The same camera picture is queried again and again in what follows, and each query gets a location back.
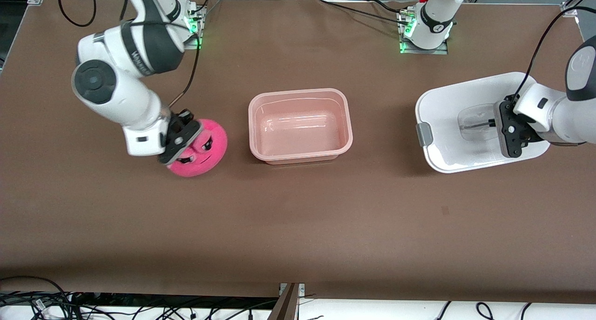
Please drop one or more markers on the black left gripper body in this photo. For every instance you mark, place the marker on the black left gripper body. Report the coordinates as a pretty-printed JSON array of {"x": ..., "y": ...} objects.
[{"x": 504, "y": 110}]

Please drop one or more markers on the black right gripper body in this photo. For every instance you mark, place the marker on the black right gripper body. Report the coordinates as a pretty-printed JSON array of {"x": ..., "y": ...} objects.
[{"x": 185, "y": 116}]

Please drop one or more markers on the pink round plush toy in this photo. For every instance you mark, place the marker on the pink round plush toy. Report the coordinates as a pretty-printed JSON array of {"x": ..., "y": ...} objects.
[{"x": 205, "y": 157}]

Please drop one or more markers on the white box lid gray clips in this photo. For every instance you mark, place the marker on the white box lid gray clips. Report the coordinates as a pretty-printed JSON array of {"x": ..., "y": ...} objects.
[{"x": 447, "y": 119}]

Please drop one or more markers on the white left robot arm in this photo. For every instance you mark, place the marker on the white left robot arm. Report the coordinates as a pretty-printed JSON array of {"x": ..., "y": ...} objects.
[{"x": 554, "y": 110}]

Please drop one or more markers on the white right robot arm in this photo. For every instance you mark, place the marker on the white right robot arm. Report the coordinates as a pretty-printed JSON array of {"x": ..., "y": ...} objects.
[{"x": 116, "y": 96}]

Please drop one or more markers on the pink plastic storage box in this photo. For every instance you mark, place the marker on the pink plastic storage box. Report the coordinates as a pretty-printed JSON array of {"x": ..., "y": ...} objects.
[{"x": 298, "y": 129}]

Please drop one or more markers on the brown table cover sheet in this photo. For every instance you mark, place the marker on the brown table cover sheet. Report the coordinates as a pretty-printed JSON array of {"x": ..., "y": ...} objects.
[{"x": 298, "y": 227}]

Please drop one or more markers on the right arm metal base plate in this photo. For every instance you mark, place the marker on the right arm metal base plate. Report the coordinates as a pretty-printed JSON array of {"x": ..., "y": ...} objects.
[{"x": 193, "y": 44}]

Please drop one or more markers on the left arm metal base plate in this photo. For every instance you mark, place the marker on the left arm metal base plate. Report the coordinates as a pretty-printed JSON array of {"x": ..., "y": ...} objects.
[{"x": 437, "y": 51}]

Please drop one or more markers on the small metal bracket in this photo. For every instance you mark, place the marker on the small metal bracket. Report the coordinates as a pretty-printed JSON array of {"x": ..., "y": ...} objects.
[{"x": 301, "y": 288}]

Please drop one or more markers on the brown wooden post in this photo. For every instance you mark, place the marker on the brown wooden post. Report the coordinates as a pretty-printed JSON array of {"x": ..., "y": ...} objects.
[{"x": 285, "y": 306}]

